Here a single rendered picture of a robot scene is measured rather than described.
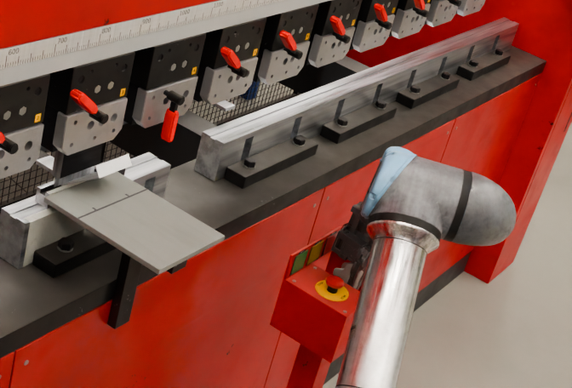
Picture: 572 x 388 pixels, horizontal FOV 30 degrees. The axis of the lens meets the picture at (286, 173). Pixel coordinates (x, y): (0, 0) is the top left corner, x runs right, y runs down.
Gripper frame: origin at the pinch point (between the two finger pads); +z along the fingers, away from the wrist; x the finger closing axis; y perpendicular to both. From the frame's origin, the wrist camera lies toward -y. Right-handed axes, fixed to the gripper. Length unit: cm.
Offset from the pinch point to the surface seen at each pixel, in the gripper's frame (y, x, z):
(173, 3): 38, 41, -57
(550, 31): 28, -161, -22
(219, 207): 27.7, 18.7, -11.9
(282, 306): 7.8, 15.1, 2.2
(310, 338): -0.7, 15.2, 4.6
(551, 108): 15, -161, 2
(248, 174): 30.3, 6.2, -14.7
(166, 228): 18, 52, -25
